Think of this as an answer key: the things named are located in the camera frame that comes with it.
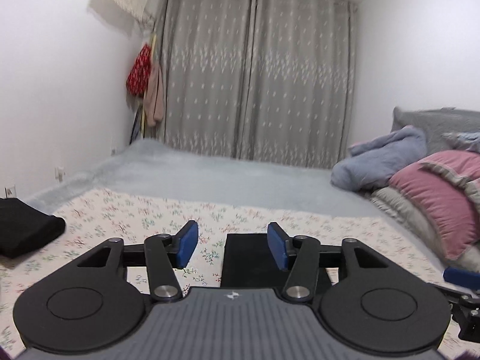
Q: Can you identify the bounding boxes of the grey headboard cushion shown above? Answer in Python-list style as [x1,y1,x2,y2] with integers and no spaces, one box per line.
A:
[391,106,479,155]

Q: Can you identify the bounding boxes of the floral white bed mat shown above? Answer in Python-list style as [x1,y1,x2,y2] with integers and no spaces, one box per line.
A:
[1,189,445,358]

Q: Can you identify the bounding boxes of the light blue bed sheet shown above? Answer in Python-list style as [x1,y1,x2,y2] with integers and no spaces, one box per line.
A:
[22,138,380,221]

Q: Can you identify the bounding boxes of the black pants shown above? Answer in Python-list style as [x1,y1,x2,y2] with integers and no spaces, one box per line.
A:
[220,233,289,292]

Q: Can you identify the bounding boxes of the grey patterned curtain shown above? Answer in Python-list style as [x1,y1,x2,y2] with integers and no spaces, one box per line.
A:
[145,0,357,168]

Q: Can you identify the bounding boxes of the white wall socket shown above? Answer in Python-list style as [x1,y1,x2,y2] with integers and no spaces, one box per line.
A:
[55,166,65,183]

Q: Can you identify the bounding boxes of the pink hanging cloth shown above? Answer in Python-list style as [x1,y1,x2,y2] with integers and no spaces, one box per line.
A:
[144,62,164,127]

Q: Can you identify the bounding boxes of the red hanging bag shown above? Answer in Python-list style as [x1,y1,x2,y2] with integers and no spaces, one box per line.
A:
[126,43,151,98]

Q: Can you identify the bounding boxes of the blue-grey blanket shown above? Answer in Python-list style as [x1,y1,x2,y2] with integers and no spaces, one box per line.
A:
[330,126,427,192]

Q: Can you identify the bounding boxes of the black folded garment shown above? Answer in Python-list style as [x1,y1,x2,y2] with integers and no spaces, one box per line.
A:
[0,197,66,259]

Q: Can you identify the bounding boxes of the pink pillow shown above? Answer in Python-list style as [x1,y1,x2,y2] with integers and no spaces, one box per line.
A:
[389,150,479,261]

